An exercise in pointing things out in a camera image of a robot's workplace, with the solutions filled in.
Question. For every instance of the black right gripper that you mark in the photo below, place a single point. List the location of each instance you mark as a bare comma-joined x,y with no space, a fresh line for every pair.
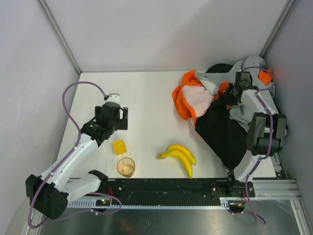
234,91

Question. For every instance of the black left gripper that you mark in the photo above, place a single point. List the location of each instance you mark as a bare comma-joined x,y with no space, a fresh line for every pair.
121,120

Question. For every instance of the black cloth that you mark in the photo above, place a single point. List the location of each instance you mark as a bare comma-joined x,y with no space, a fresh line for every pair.
226,137

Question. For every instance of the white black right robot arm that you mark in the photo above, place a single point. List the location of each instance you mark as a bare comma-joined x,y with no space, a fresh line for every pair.
266,133

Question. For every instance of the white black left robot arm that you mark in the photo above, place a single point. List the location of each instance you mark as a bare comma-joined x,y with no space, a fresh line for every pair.
50,193

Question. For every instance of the yellow toy cube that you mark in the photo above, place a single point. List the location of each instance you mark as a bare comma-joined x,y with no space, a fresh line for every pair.
119,147

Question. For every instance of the grey sweatshirt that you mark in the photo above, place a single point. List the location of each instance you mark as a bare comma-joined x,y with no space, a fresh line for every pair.
252,64

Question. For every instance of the orange zip jacket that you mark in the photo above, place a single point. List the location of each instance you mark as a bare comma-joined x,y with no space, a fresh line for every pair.
192,99

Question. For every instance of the amber transparent plastic cup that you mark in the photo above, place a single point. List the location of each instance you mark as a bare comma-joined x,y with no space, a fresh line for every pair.
126,167

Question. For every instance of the yellow banana rear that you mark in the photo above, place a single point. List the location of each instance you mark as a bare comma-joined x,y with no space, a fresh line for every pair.
186,151

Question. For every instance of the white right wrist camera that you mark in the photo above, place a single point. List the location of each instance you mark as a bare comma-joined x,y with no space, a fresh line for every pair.
243,81

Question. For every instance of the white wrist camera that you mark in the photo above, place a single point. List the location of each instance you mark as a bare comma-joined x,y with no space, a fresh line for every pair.
113,98
243,81

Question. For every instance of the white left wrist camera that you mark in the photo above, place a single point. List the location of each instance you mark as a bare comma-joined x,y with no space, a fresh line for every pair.
113,98

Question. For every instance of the grey slotted cable duct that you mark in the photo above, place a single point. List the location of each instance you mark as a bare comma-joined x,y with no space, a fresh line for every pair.
204,203

